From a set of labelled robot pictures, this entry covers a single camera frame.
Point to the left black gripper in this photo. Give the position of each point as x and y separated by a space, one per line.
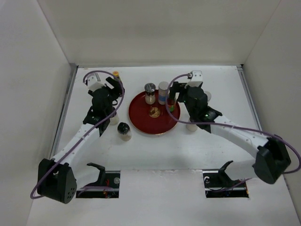
117 86

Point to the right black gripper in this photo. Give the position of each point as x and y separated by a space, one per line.
177 87

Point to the ketchup bottle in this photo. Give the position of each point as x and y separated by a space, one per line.
116 75
171 104

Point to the tall pearl jar blue label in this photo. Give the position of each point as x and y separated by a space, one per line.
162 92

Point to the silver-lid spice shaker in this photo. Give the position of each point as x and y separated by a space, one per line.
150 89

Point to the black-lid shaker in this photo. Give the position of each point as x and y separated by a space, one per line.
124 131
114 119
191 127

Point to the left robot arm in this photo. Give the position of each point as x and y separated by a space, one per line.
57 178

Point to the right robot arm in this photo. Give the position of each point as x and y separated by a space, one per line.
269 153

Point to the red round tray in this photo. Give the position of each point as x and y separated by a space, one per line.
150 119

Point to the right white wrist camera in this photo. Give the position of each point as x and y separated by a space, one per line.
195 79

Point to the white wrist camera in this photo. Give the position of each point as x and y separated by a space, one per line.
93 82
195 79

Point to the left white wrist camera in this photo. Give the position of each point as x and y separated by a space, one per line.
93 82

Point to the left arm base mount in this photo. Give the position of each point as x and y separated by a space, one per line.
97 182

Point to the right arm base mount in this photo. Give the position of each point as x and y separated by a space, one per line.
218 184

